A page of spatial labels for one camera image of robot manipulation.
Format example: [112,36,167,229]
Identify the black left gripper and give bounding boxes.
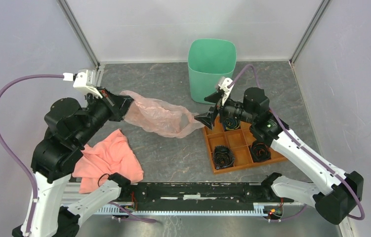
[76,84,137,146]

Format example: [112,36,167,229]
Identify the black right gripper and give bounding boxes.
[194,90,255,130]

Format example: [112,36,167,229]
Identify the translucent pink trash bag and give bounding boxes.
[121,90,204,138]

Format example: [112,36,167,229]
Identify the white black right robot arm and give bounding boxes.
[195,87,366,225]

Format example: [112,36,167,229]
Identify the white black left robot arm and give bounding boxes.
[12,87,133,237]

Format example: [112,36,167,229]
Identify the dark rolled trash bag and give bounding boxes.
[222,118,241,131]

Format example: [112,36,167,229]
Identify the green plastic trash bin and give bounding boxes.
[187,39,237,104]

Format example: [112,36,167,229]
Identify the black rolled trash bag front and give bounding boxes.
[212,146,235,170]

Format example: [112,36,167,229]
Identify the black rolled trash bag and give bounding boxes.
[212,146,235,170]
[249,141,271,163]

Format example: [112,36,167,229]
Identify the black rolled trash bag right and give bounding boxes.
[249,141,271,163]

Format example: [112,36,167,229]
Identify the orange compartment tray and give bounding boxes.
[203,115,287,174]

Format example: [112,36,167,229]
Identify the salmon pink cloth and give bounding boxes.
[72,129,144,194]

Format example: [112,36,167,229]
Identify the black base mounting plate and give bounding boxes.
[116,182,293,211]

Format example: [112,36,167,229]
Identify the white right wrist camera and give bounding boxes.
[216,77,234,106]

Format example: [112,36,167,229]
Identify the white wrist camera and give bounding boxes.
[63,69,103,99]
[216,77,234,106]

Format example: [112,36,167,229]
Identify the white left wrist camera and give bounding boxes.
[63,69,103,99]

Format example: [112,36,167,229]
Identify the white slotted cable duct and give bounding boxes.
[95,205,268,217]

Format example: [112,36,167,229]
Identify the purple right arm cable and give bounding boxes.
[229,64,366,221]

